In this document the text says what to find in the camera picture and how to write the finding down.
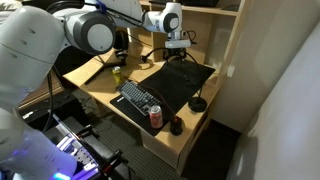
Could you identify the black robot mounting cart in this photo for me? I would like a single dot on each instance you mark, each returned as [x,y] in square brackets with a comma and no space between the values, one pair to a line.
[86,143]

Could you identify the yellow green soda can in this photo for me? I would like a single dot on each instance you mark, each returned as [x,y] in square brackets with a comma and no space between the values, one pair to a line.
[117,75]

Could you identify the white wall outlet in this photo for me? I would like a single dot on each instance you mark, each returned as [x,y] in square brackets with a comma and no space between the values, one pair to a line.
[231,71]

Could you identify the black monitor stand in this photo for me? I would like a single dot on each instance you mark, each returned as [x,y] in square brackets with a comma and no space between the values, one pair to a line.
[100,71]

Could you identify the black case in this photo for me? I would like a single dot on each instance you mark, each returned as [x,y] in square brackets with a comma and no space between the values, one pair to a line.
[200,2]

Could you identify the small black cup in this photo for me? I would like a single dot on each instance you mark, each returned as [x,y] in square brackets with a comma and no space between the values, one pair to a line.
[177,126]

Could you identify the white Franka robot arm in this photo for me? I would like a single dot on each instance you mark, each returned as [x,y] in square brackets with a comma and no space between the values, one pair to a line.
[30,43]

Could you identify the black headphones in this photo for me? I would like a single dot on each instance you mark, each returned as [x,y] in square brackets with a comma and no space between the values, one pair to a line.
[121,41]

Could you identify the wooden shelf hutch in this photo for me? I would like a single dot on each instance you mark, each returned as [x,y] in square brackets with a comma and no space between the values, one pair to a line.
[206,30]

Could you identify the black desk mat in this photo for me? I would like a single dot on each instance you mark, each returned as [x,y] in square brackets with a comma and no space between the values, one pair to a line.
[180,81]

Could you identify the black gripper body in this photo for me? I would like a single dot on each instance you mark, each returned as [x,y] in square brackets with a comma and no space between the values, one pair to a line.
[176,51]

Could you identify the grey mechanical keyboard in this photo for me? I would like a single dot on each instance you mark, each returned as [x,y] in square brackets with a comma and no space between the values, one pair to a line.
[138,97]

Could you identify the pink soda can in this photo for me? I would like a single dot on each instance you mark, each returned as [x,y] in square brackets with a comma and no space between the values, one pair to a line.
[156,117]

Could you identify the wooden desk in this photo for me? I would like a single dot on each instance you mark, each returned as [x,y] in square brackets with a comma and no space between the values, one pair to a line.
[100,85]

